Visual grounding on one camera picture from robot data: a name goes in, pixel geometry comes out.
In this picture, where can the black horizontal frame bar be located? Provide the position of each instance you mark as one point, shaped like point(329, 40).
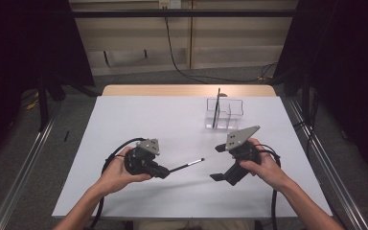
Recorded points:
point(179, 13)

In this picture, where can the white table cover sheet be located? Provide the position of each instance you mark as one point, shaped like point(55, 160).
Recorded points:
point(179, 198)

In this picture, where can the black pen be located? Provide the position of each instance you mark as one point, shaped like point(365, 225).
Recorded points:
point(217, 102)

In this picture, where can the metal floor rail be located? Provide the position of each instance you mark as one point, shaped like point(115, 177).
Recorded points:
point(348, 198)
point(22, 172)

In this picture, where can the black stand post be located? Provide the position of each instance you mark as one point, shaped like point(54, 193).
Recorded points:
point(42, 102)

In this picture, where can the black curtain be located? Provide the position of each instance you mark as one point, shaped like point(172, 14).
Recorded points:
point(19, 48)
point(348, 64)

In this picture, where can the small black floor object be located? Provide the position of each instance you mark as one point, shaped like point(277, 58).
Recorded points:
point(66, 136)

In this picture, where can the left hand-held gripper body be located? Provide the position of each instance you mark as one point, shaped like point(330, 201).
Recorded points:
point(140, 159)

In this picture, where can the wooden table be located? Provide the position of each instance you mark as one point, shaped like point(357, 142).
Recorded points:
point(172, 90)

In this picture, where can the person's right hand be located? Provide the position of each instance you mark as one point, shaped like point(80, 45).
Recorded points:
point(266, 169)

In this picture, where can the white wall outlet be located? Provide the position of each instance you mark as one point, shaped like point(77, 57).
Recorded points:
point(170, 4)

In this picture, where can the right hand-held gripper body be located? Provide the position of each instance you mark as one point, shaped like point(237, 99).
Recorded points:
point(239, 137)

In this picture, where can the person's left hand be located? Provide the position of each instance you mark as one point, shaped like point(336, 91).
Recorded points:
point(116, 175)

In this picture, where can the clear plastic organizer box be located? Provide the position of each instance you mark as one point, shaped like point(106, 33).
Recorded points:
point(226, 118)

